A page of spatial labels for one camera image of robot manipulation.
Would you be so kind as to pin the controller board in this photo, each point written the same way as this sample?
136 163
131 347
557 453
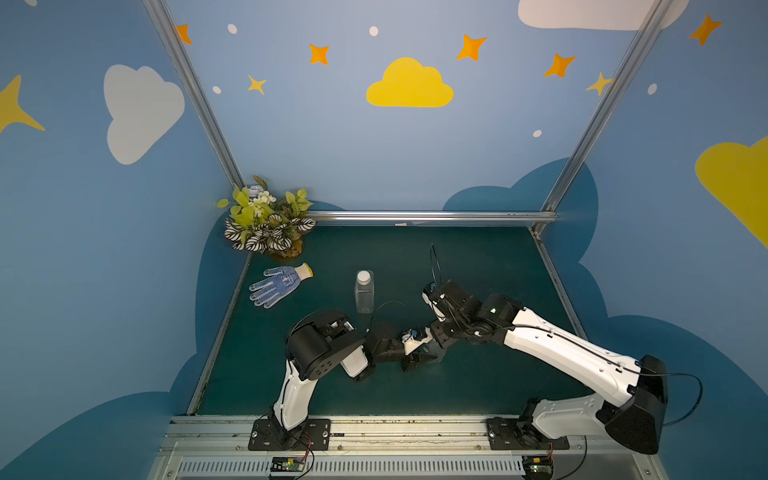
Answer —
288 465
537 468

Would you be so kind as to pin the right controller board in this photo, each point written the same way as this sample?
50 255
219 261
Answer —
537 468

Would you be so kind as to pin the artificial potted plant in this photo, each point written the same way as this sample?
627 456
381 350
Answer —
264 223

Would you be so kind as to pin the white bottle cap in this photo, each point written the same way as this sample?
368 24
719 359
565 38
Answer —
363 277

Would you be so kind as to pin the right aluminium frame post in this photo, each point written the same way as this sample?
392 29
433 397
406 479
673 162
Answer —
636 53

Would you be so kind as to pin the left aluminium frame post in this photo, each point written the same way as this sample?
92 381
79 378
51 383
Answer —
162 20

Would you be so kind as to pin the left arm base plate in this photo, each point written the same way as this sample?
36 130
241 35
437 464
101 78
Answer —
269 435

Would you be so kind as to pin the blue dotted work glove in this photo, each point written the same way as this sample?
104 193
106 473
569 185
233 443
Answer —
278 283

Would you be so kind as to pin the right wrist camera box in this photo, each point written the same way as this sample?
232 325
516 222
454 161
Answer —
434 299

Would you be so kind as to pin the left controller board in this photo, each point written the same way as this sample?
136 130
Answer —
288 465

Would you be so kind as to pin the aluminium back frame bar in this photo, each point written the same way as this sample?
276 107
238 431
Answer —
430 217

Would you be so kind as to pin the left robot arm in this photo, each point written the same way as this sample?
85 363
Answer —
325 339

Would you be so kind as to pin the aluminium frame post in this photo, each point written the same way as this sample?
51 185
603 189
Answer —
162 20
636 53

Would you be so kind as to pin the aluminium front rail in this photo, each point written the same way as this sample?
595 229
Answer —
385 447

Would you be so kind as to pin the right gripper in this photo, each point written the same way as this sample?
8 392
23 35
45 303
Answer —
437 335

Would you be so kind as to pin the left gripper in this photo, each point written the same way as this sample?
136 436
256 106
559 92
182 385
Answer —
380 347

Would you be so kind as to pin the square clear plastic bottle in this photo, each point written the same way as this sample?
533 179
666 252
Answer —
364 296

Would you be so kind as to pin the round clear plastic bottle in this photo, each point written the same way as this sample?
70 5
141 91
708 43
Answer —
435 352

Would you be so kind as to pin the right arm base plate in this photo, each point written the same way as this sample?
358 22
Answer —
506 433

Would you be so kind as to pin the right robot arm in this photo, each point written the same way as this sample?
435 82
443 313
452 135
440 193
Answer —
629 396

